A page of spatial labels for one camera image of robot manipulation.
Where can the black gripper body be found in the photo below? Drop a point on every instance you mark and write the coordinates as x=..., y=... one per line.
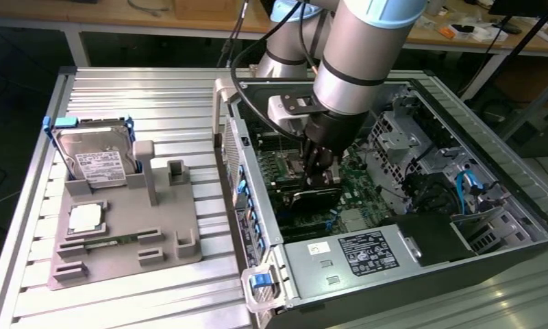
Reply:
x=338, y=130

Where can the green GPU with black fan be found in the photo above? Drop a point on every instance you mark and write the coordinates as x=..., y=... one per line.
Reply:
x=315, y=202

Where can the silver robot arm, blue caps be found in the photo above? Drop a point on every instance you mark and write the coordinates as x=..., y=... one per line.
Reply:
x=360, y=44

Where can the black expansion slot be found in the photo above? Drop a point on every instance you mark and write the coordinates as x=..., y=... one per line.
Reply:
x=303, y=233
x=301, y=224

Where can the CPU socket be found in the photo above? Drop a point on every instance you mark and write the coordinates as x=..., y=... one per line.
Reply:
x=289, y=166

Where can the green motherboard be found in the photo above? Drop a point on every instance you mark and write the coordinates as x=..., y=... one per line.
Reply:
x=360, y=192

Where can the silver perforated drive cage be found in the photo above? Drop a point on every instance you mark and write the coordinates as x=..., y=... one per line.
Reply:
x=398, y=144

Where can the silver chipset heatsink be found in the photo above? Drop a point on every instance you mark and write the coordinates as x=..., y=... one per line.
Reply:
x=358, y=224

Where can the silver power supply with labels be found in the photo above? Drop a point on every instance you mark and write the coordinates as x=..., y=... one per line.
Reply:
x=311, y=270

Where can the blue case release latch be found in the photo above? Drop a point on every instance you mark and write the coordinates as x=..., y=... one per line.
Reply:
x=259, y=282

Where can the small orange object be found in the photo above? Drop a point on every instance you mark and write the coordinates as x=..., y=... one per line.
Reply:
x=447, y=32

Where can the black foam block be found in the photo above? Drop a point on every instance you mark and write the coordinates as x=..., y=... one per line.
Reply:
x=463, y=28

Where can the silver disk bay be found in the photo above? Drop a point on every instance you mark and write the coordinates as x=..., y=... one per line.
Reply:
x=488, y=236

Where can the white plastic part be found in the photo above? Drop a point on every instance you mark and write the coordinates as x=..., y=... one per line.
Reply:
x=479, y=32

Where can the gray plastic parts rack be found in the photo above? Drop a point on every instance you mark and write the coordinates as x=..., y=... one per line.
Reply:
x=119, y=219

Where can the black floor unit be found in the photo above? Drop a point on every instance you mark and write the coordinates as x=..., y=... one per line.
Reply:
x=543, y=137

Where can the black and silver PC case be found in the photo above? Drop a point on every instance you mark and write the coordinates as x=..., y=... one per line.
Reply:
x=484, y=274

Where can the brown cardboard box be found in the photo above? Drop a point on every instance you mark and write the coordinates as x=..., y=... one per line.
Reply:
x=196, y=8

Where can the black tripod pole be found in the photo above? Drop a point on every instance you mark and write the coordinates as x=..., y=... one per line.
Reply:
x=520, y=44

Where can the bare green RAM stick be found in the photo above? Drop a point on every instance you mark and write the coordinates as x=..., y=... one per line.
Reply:
x=112, y=240

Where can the silver hard disk, blue carrier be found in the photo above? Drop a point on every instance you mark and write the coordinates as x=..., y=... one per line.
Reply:
x=96, y=161

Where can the silver CPU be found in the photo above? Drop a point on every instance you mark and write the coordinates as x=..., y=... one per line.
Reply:
x=87, y=219

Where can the black monitor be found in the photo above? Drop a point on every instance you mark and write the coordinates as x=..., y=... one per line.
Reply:
x=530, y=5

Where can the gray wrist camera mount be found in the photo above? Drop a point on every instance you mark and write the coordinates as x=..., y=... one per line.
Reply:
x=283, y=116

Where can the black plastic air duct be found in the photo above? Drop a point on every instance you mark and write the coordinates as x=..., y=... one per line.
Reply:
x=431, y=236

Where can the wooden desk, white frame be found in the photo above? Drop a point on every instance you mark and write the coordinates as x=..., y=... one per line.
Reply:
x=530, y=44
x=96, y=13

